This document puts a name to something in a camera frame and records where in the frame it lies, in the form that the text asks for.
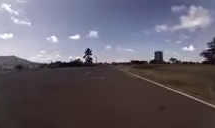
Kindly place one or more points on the tall dark tree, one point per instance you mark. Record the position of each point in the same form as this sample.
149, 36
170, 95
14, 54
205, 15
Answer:
88, 56

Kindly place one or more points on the low dark tree line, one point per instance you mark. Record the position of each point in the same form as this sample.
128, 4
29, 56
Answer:
68, 63

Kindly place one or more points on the low dark bushes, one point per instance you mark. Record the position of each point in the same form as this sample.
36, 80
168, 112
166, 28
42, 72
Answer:
151, 62

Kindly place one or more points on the white dashed centre line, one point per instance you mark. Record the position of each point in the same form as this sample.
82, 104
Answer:
88, 73

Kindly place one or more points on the white road edge line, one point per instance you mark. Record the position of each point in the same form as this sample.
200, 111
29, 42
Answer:
175, 90

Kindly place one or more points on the tall tower building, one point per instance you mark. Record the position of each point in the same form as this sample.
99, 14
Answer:
158, 56

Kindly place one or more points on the dry grass verge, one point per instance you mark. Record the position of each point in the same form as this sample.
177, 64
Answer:
181, 76

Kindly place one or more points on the dark hill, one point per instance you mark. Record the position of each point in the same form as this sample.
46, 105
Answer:
10, 61

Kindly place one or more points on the dark roadside tree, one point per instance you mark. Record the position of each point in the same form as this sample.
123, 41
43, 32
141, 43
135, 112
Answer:
211, 51

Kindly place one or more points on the grey asphalt road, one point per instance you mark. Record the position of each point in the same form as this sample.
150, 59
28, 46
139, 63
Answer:
101, 100

